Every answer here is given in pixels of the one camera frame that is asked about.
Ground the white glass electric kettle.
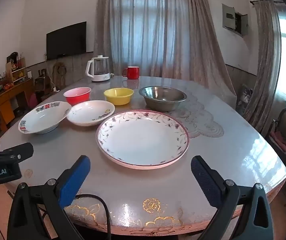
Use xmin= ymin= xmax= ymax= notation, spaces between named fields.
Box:
xmin=85 ymin=55 xmax=111 ymax=83

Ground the white rose print plate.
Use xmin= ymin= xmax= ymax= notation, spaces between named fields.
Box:
xmin=66 ymin=100 xmax=115 ymax=127

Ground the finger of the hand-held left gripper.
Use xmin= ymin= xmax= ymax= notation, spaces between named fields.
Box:
xmin=0 ymin=142 xmax=34 ymax=164

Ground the red enamel mug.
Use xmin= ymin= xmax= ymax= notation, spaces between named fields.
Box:
xmin=122 ymin=66 xmax=140 ymax=80

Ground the wide grey lace curtain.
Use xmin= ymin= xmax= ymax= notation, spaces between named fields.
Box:
xmin=93 ymin=0 xmax=237 ymax=100

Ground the black wall television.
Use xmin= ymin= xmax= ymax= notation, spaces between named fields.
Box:
xmin=46 ymin=21 xmax=87 ymax=61

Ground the wooden shelf box with items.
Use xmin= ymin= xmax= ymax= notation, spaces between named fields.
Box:
xmin=6 ymin=52 xmax=27 ymax=85

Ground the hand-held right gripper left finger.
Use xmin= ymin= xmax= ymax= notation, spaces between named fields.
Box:
xmin=7 ymin=155 xmax=91 ymax=240

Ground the red plastic bowl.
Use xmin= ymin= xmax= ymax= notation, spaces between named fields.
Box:
xmin=63 ymin=87 xmax=92 ymax=106

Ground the pink bucket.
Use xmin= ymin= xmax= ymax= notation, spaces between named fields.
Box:
xmin=29 ymin=94 xmax=39 ymax=108

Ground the carved wooden chair back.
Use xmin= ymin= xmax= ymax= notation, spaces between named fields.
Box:
xmin=51 ymin=62 xmax=67 ymax=88

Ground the black cable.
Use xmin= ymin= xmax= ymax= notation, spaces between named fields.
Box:
xmin=40 ymin=194 xmax=112 ymax=240

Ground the narrow grey lace curtain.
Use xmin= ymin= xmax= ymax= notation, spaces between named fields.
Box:
xmin=243 ymin=0 xmax=286 ymax=137

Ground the colourful floral rim plate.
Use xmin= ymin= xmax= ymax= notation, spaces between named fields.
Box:
xmin=18 ymin=101 xmax=72 ymax=135

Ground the large pink rim plate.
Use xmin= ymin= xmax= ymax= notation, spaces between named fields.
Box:
xmin=96 ymin=110 xmax=190 ymax=170

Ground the stainless steel bowl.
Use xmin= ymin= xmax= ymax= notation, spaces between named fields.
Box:
xmin=139 ymin=86 xmax=187 ymax=112

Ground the dark framed picture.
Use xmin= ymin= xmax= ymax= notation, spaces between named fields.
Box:
xmin=237 ymin=84 xmax=253 ymax=110

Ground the yellow plastic bowl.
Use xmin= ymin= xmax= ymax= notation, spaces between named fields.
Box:
xmin=103 ymin=88 xmax=135 ymax=106

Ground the grey wall electrical box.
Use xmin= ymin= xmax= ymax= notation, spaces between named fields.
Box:
xmin=222 ymin=3 xmax=249 ymax=36

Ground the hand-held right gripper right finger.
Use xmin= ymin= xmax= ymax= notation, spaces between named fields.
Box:
xmin=190 ymin=155 xmax=275 ymax=240

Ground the orange wooden cabinet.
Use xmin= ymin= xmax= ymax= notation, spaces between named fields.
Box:
xmin=0 ymin=78 xmax=34 ymax=125

